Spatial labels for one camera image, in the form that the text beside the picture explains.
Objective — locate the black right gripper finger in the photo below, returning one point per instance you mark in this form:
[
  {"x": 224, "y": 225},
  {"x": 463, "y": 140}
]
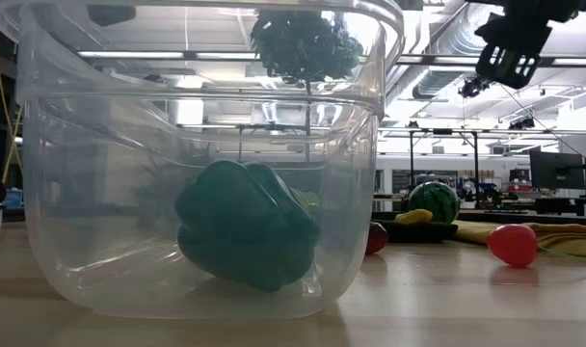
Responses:
[{"x": 519, "y": 34}]

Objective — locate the toy watermelon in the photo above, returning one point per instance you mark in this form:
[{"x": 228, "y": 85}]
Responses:
[{"x": 435, "y": 202}]

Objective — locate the red toy tomato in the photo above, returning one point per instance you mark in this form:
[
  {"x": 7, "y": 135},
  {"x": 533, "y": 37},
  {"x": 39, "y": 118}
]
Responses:
[{"x": 512, "y": 246}]

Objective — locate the yellow toy banana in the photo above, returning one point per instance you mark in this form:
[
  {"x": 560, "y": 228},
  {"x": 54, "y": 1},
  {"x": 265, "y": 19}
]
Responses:
[{"x": 413, "y": 217}]

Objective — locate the dark red toy fruit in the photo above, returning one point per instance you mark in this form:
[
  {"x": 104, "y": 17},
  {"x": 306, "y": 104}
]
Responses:
[{"x": 377, "y": 238}]

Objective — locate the green toy bell pepper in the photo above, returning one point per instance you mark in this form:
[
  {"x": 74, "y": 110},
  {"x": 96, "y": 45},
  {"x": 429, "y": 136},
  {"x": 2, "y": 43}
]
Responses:
[{"x": 240, "y": 226}]

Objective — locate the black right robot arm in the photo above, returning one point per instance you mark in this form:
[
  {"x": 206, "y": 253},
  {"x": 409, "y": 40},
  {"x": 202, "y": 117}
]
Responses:
[{"x": 563, "y": 6}]

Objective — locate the clear plastic tupperware container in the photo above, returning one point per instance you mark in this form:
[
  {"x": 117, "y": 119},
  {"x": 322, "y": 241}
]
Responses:
[{"x": 105, "y": 193}]

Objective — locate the black ceiling fixture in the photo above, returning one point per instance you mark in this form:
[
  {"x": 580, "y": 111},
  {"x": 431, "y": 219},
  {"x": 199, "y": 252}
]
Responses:
[{"x": 472, "y": 88}]

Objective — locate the background robot station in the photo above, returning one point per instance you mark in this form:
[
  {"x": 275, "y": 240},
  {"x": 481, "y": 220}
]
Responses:
[{"x": 490, "y": 193}]

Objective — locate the yellow cloth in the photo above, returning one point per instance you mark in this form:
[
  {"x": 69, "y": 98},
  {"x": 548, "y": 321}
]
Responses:
[{"x": 563, "y": 238}]

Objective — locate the black cloth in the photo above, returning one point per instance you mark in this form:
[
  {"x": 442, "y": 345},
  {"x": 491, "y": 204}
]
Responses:
[{"x": 418, "y": 232}]

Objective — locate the leafy plant in black pot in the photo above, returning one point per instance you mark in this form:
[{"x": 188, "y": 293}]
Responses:
[{"x": 302, "y": 43}]

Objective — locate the blue box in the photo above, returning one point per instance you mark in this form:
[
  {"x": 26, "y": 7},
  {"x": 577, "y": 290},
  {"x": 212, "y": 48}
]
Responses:
[{"x": 13, "y": 198}]

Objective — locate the silver ceiling duct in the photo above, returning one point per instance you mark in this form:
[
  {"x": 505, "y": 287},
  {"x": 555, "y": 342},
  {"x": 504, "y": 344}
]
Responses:
[{"x": 435, "y": 82}]

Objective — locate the black metal gantry frame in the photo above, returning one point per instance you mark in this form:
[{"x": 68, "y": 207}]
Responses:
[{"x": 411, "y": 164}]

